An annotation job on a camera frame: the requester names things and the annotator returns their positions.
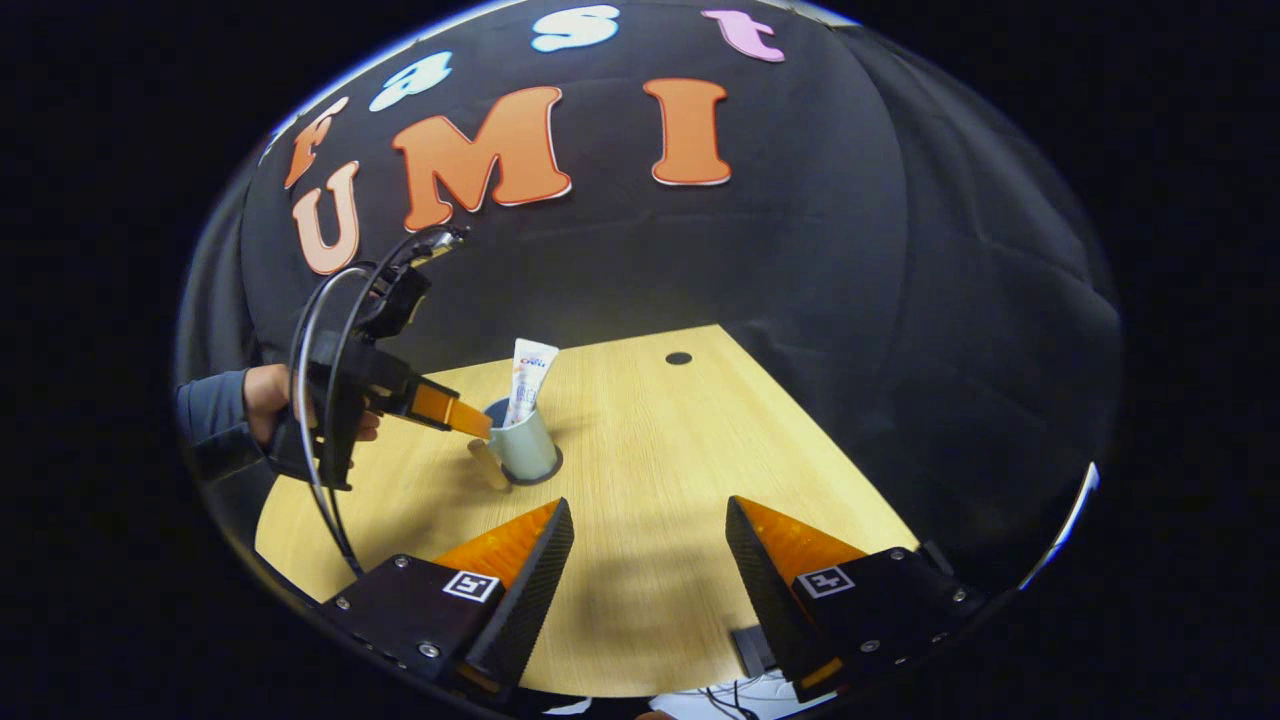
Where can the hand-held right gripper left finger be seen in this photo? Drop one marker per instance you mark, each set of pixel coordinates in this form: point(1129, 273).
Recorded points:
point(525, 610)

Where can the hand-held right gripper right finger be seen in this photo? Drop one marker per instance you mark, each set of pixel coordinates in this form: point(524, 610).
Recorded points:
point(770, 610)

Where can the dark round coaster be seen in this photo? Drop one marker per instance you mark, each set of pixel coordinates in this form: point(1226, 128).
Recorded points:
point(548, 472)

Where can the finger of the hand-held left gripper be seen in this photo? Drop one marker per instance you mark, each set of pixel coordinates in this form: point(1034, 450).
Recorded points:
point(450, 412)

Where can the small black box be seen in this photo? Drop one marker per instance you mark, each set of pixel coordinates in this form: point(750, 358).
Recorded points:
point(752, 650)

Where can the white toothpaste tube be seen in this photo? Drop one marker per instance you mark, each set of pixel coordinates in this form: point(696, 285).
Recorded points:
point(528, 370)

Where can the wooden desktop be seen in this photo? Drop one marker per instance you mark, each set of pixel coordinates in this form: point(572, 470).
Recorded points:
point(680, 450)

